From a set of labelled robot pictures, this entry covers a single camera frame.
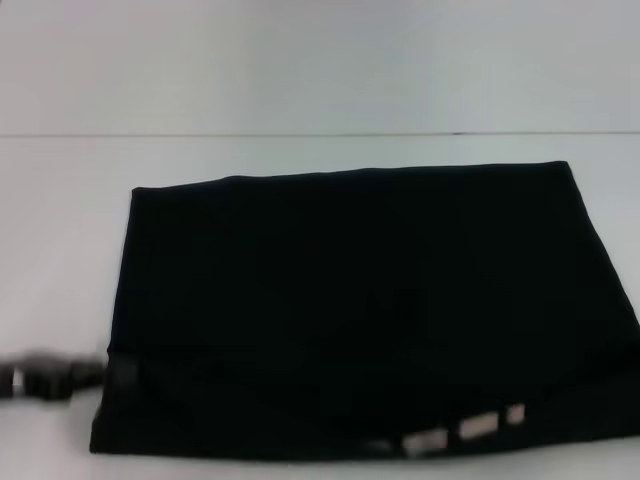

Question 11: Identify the black t-shirt with FREE print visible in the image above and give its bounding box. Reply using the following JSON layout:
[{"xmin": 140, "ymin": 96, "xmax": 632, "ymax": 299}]
[{"xmin": 89, "ymin": 159, "xmax": 640, "ymax": 459}]

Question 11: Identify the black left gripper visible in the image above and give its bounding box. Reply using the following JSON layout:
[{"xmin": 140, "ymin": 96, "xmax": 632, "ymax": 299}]
[{"xmin": 0, "ymin": 351, "xmax": 139, "ymax": 402}]

